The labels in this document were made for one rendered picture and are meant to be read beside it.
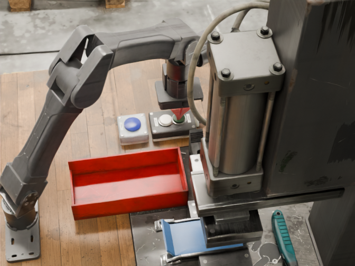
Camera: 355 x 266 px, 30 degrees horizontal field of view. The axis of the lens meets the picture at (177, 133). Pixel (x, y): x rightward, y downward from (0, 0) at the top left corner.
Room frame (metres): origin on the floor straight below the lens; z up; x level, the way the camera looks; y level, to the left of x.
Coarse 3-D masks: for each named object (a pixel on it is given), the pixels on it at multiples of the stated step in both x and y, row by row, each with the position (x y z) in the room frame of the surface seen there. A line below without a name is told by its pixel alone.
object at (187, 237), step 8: (168, 224) 0.66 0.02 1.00; (176, 224) 0.67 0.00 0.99; (184, 224) 0.67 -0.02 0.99; (192, 224) 0.67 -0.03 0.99; (200, 224) 0.67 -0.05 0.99; (168, 232) 0.64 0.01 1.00; (176, 232) 0.65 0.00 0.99; (184, 232) 0.65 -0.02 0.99; (192, 232) 0.65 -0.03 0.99; (200, 232) 0.65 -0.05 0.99; (168, 240) 0.62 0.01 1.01; (176, 240) 0.63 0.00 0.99; (184, 240) 0.63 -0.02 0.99; (192, 240) 0.63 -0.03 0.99; (200, 240) 0.63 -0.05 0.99; (168, 248) 0.60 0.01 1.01; (176, 248) 0.61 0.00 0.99; (184, 248) 0.61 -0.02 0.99; (192, 248) 0.61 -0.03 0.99; (200, 248) 0.61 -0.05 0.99; (208, 248) 0.61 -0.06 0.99; (216, 248) 0.62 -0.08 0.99; (224, 248) 0.62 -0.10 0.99
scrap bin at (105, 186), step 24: (72, 168) 0.84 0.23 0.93; (96, 168) 0.85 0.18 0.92; (120, 168) 0.86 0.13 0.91; (144, 168) 0.86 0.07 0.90; (168, 168) 0.86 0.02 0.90; (72, 192) 0.78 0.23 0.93; (96, 192) 0.79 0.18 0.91; (120, 192) 0.79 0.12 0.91; (144, 192) 0.80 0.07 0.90; (168, 192) 0.76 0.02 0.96; (96, 216) 0.73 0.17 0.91
